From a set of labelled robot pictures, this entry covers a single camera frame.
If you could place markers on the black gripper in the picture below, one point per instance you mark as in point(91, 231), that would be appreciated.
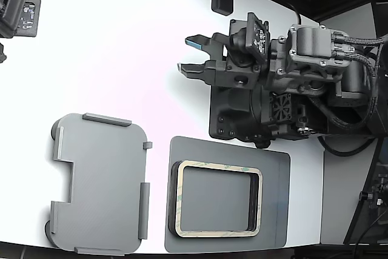
point(233, 74)

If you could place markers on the beige adhesive-backed frame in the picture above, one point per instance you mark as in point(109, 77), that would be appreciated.
point(179, 198)

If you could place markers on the black six-joint robot arm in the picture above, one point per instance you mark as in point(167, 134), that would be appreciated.
point(312, 42)

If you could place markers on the gray plastic box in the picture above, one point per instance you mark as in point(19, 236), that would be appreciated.
point(106, 180)

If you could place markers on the dark gray flat mat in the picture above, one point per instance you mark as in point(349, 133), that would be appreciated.
point(272, 195)

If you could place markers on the small black clamp piece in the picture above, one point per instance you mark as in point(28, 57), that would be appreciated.
point(2, 54)

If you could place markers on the black clamp hardware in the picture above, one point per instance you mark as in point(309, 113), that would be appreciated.
point(379, 198)

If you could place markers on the black stand leg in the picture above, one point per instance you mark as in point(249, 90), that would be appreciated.
point(354, 225)

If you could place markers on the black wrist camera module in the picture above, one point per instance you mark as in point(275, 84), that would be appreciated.
point(257, 36)

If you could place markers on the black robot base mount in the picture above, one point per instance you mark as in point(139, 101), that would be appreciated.
point(230, 110)

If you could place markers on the black camera with circuit board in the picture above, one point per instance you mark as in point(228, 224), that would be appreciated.
point(12, 13)

